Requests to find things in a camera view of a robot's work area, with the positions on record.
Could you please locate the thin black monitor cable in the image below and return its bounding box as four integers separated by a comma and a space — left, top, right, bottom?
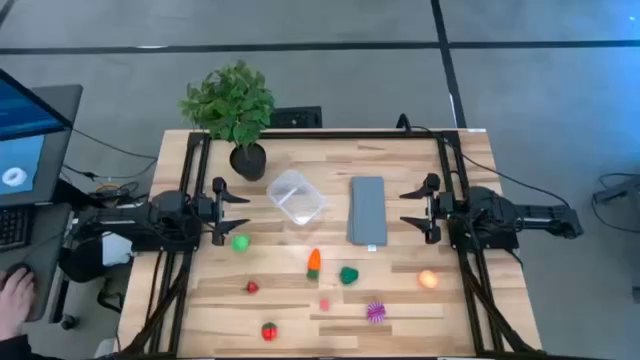
71, 127, 159, 162

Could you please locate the orange toy carrot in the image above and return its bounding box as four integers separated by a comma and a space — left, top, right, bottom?
306, 248, 322, 281

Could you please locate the green artificial plant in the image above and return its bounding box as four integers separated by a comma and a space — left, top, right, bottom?
178, 59, 276, 147

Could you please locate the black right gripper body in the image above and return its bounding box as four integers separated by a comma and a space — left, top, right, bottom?
424, 172, 456, 246

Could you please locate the grey side desk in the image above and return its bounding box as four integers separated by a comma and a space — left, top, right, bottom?
0, 202, 74, 324

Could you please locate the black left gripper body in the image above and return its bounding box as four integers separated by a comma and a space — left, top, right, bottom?
197, 176, 227, 247

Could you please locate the white crumpled sheet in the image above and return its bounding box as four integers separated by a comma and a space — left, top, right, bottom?
102, 232, 134, 267

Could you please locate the black table power cable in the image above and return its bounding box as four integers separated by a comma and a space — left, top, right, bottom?
396, 112, 572, 209

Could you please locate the black computer monitor blue screen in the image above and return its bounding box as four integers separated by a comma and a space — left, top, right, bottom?
0, 67, 84, 209

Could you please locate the black plant pot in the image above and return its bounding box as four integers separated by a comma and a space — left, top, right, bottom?
229, 143, 268, 182

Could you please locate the person's hand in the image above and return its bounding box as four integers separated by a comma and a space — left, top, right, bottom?
0, 267, 37, 342

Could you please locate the folded grey cloth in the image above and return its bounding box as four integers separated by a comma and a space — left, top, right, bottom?
346, 175, 389, 251

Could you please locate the orange toy fruit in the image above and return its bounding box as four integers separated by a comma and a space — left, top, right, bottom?
418, 269, 440, 290

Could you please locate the person's forearm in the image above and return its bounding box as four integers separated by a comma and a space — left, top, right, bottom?
0, 333, 36, 360

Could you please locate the black keyboard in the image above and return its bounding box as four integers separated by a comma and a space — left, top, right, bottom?
0, 205, 34, 252

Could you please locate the purple spiky ball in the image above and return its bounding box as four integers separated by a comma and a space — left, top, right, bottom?
366, 301, 387, 324

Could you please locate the clear plastic tupperware container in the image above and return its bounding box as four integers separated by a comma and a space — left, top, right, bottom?
265, 169, 327, 226

